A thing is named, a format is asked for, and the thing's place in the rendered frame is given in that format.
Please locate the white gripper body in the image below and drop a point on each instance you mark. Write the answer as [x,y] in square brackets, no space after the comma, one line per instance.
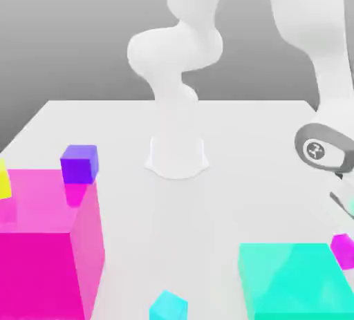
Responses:
[345,197]

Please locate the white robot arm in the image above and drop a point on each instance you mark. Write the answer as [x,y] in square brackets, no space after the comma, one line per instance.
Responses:
[177,49]

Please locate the small magenta cube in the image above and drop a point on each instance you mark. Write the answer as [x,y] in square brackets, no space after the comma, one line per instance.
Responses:
[343,251]

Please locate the small cyan cube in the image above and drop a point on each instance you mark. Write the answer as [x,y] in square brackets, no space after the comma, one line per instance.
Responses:
[167,307]

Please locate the small purple cube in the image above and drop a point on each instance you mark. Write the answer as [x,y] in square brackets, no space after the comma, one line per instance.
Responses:
[76,169]

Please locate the small yellow cube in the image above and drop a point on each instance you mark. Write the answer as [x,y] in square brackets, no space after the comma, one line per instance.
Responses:
[4,181]

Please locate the large turquoise box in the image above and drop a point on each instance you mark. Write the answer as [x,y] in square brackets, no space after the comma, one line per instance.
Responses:
[298,284]

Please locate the large pink box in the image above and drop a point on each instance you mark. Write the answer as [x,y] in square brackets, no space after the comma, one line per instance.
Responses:
[36,270]

